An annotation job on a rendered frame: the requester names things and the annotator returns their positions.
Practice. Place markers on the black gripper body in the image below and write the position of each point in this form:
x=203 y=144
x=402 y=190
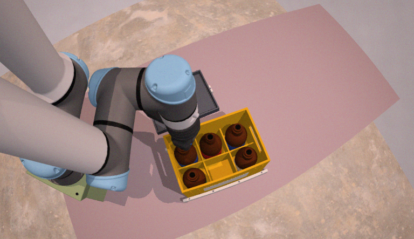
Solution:
x=183 y=133

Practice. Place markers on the yellow bottle crate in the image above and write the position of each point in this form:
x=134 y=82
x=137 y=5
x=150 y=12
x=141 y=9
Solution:
x=221 y=169

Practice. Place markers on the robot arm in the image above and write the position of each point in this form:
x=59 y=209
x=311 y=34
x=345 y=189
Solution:
x=42 y=125

